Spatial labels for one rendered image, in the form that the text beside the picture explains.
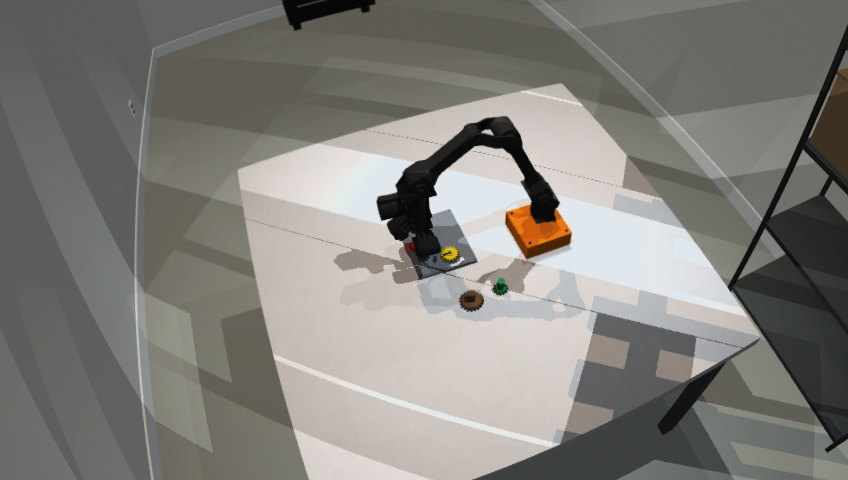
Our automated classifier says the brown gear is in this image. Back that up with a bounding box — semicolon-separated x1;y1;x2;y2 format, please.
460;290;484;312

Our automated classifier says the green gear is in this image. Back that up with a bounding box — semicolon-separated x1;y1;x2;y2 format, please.
493;277;508;296

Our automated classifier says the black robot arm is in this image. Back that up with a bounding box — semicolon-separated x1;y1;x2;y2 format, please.
376;116;560;241

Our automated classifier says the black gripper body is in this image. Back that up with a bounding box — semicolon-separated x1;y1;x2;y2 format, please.
406;206;441;258

